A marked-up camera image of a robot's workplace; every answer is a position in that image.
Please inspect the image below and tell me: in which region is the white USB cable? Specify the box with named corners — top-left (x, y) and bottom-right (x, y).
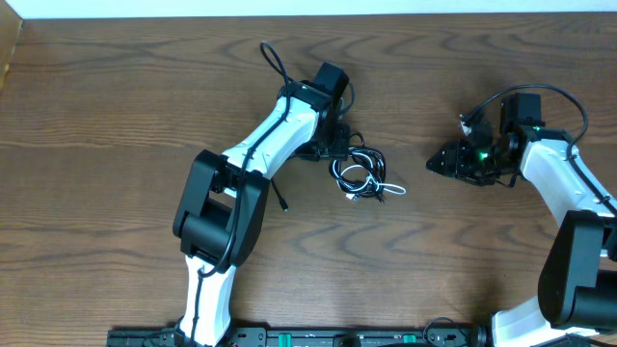
top-left (329, 151), bottom-right (408, 202)

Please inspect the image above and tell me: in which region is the black USB cable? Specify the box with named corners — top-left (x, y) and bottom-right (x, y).
top-left (269, 132), bottom-right (389, 213)

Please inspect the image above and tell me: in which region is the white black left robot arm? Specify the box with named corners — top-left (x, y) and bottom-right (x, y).
top-left (173, 81), bottom-right (350, 346)

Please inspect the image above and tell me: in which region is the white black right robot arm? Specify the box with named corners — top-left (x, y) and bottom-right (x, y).
top-left (426, 125), bottom-right (616, 346)

